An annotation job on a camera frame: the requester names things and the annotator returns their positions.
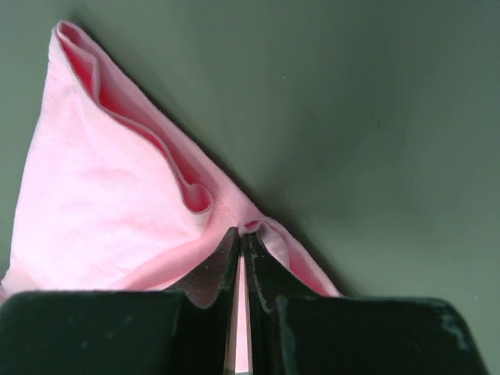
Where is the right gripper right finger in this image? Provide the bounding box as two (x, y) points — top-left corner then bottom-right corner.
(241, 234), (488, 374)

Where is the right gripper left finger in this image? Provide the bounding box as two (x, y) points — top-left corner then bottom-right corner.
(1, 228), (239, 374)

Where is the pink t shirt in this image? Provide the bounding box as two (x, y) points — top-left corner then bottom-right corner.
(1, 21), (338, 373)

